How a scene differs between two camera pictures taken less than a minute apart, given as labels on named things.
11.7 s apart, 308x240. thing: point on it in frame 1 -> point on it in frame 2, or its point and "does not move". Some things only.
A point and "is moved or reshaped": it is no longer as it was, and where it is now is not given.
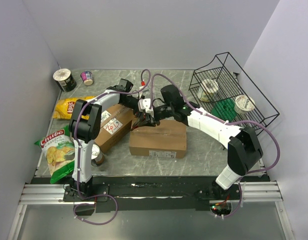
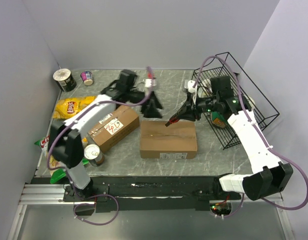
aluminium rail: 44,194 does not move
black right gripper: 157,122 -> 190,110
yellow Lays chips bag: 64,108 does not move
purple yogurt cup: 87,77 does not move
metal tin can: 97,158 does not move
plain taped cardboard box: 168,139 is moved or reshaped
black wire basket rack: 221,89 does not move
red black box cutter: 139,120 -> 174,119
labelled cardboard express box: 116,122 does not move
